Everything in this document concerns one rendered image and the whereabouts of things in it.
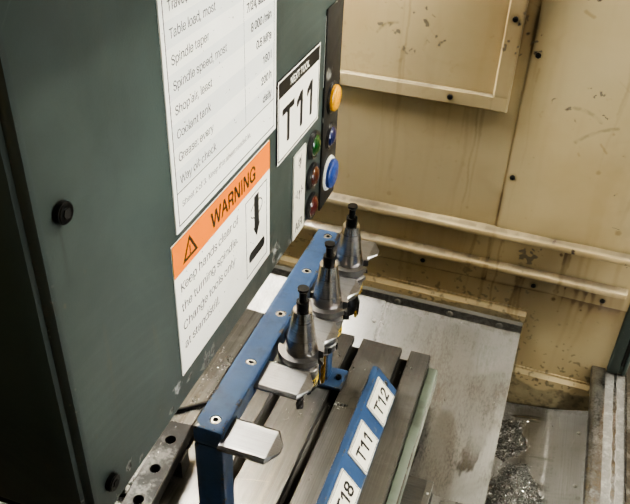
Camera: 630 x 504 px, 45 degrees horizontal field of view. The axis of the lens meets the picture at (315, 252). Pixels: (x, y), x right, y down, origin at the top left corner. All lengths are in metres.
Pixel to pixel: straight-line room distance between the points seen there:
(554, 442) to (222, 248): 1.33
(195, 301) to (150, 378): 0.06
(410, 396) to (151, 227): 1.06
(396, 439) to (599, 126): 0.67
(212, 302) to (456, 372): 1.16
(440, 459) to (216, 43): 1.24
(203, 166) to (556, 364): 1.38
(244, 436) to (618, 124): 0.88
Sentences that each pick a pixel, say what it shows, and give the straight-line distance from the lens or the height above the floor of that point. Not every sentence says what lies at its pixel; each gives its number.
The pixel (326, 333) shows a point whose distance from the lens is 1.07.
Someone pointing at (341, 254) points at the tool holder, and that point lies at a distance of 1.17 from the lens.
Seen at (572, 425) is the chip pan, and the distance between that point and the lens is 1.81.
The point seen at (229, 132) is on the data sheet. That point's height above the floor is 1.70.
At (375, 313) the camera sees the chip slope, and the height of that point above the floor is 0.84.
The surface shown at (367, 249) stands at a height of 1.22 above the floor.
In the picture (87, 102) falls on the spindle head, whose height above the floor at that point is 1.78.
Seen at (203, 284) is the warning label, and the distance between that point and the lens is 0.51.
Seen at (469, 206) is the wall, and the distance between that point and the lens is 1.56.
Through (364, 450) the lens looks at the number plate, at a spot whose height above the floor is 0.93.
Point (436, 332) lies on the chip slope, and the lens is 1.69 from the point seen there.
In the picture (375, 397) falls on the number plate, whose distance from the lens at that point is 1.36.
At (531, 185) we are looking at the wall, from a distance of 1.52.
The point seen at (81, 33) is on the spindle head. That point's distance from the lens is 0.35.
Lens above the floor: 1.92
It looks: 35 degrees down
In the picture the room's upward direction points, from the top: 2 degrees clockwise
